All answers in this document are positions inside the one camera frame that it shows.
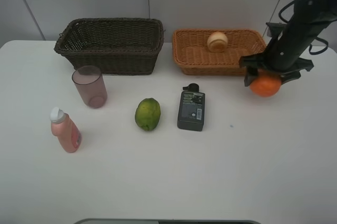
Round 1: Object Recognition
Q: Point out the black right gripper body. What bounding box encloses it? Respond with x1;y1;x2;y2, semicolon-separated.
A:
239;34;314;76

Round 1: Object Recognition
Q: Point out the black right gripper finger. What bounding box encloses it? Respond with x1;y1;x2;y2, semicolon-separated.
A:
244;67;259;87
280;72;301;84

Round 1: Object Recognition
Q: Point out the orange tangerine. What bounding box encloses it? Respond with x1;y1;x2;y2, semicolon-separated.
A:
250;72;282;98

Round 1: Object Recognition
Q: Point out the brown bread bun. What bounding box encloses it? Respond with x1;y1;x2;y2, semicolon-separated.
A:
207;32;228;53

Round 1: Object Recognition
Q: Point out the black rectangular bottle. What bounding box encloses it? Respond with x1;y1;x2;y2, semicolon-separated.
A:
177;83;205;132

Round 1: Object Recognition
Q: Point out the green lime fruit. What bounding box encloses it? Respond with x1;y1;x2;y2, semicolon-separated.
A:
135;98;161;131

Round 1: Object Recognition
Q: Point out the translucent purple plastic cup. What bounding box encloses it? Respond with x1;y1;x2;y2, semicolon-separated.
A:
72;65;107;109

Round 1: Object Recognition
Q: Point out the pink bottle white cap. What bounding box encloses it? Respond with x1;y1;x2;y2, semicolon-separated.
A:
49;107;82;153

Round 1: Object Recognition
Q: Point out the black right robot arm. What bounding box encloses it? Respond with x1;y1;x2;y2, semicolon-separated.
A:
239;0;336;86

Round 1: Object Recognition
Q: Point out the orange wicker basket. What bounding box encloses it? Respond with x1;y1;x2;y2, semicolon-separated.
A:
172;28;266;76

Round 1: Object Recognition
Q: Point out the dark brown wicker basket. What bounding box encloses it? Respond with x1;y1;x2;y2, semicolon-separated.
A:
54;18;164;75

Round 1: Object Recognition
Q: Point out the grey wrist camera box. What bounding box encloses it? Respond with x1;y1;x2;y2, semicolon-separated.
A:
266;22;286;38

